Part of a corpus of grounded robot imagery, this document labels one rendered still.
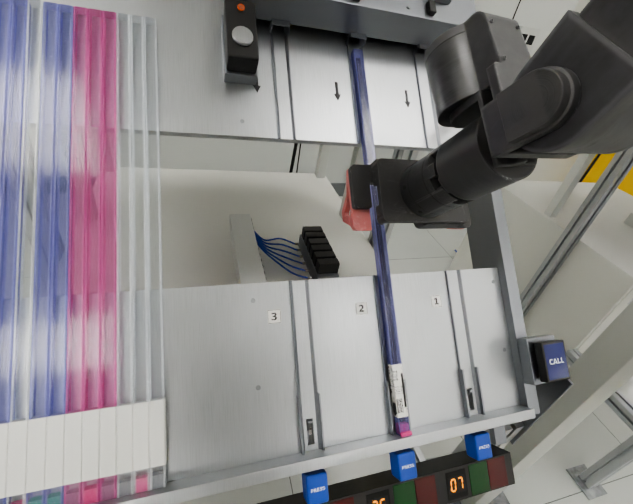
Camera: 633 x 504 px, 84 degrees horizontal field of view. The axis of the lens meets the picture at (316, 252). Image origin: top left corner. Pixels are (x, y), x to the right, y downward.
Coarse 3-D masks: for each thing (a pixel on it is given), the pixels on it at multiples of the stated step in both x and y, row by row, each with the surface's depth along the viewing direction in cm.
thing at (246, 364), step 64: (192, 320) 38; (256, 320) 40; (320, 320) 42; (448, 320) 48; (192, 384) 37; (256, 384) 39; (320, 384) 41; (384, 384) 43; (448, 384) 46; (512, 384) 49; (192, 448) 36; (256, 448) 38; (320, 448) 40
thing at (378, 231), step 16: (352, 64) 50; (368, 112) 48; (368, 128) 48; (368, 144) 47; (368, 160) 47; (384, 240) 45; (384, 256) 45; (384, 272) 44; (384, 288) 44; (384, 304) 44; (384, 320) 44; (384, 336) 44; (400, 432) 41
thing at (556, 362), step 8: (552, 344) 46; (560, 344) 47; (552, 352) 46; (560, 352) 46; (552, 360) 46; (560, 360) 46; (552, 368) 46; (560, 368) 46; (552, 376) 45; (560, 376) 46; (568, 376) 46
